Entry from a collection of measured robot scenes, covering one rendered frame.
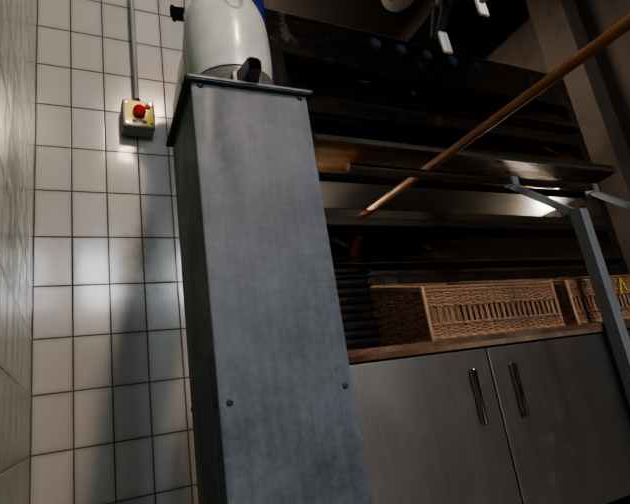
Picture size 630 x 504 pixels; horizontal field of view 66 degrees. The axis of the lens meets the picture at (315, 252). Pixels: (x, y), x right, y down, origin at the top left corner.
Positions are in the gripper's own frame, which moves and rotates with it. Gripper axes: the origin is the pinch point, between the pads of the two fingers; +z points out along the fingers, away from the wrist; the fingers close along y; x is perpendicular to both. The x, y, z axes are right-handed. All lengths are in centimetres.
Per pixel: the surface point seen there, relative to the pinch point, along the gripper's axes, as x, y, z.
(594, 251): 57, -22, 54
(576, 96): 288, -135, -119
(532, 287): 37, -33, 61
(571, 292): 54, -33, 64
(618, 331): 56, -23, 79
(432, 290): -4, -32, 60
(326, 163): 1, -80, -6
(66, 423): -94, -83, 77
